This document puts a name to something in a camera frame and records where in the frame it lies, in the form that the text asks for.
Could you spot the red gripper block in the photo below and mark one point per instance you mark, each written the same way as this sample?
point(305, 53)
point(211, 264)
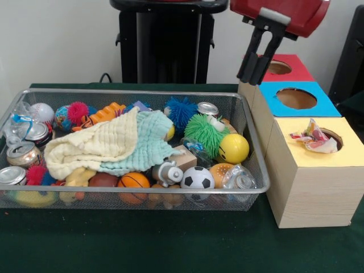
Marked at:
point(301, 17)

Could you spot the colourful butterfly print cloth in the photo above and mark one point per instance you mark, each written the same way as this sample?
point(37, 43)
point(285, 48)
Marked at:
point(315, 139)

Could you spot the wooden box with three holes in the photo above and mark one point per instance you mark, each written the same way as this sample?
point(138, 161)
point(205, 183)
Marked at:
point(312, 193)

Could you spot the shallow clear plastic bin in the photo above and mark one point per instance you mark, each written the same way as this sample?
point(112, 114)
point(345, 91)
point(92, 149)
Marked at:
point(113, 199)

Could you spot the green spiky ball with eyes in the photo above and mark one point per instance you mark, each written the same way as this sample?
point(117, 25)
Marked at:
point(202, 130)

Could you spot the yellow ball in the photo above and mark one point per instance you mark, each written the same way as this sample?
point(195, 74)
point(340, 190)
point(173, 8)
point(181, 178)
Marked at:
point(234, 149)

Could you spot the blue spiky ball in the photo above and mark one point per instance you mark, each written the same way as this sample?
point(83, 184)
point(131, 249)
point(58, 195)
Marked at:
point(182, 113)

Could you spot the small soccer ball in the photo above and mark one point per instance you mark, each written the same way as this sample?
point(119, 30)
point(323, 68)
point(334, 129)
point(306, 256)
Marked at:
point(197, 177)

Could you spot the light blue cloth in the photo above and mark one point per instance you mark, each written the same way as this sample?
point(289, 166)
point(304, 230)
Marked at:
point(150, 142)

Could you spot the grey toy robot figure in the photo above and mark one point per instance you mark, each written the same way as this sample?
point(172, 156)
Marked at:
point(166, 173)

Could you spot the small orange basketball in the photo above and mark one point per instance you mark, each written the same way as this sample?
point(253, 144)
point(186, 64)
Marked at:
point(133, 180)

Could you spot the cream waffle cloth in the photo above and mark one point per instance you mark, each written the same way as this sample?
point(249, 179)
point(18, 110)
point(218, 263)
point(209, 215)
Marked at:
point(94, 142)

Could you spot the white baseball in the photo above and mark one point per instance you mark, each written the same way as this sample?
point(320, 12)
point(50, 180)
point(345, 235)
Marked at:
point(42, 112)

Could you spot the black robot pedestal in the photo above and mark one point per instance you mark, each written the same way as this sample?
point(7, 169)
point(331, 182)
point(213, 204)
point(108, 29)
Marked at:
point(170, 42)

